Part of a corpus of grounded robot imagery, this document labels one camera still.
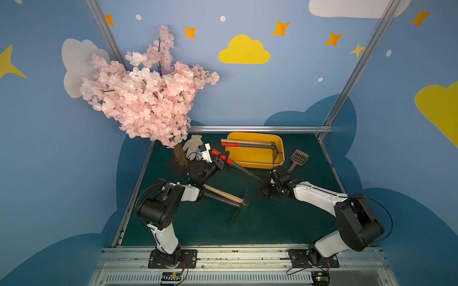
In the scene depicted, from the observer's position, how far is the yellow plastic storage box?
1068mm

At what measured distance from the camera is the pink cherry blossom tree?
0.56 meters

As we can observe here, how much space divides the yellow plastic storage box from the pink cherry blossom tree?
0.40m
